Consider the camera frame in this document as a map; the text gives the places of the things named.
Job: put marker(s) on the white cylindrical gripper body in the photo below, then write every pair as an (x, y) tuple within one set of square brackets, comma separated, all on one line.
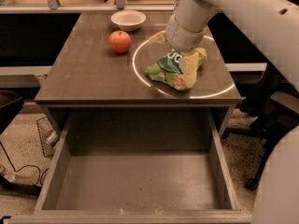
[(183, 37)]

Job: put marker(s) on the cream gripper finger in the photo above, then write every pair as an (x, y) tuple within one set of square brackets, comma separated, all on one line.
[(189, 65), (159, 38)]

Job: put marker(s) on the green rice chip bag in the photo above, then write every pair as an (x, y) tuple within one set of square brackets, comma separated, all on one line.
[(167, 69)]

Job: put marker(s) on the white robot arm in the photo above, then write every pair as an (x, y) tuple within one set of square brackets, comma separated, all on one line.
[(273, 27)]

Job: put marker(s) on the open grey top drawer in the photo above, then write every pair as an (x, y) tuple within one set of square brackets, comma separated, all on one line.
[(141, 167)]

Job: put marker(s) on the white ceramic bowl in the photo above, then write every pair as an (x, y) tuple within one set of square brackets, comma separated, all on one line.
[(128, 20)]

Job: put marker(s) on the red apple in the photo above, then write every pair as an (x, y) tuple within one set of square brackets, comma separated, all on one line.
[(120, 42)]

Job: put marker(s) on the black office chair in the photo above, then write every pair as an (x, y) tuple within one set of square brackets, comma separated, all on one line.
[(275, 103)]

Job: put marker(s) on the dark bin at left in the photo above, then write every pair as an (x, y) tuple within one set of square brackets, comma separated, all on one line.
[(10, 105)]

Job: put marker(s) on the black wire basket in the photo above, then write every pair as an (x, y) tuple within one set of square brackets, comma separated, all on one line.
[(48, 137)]

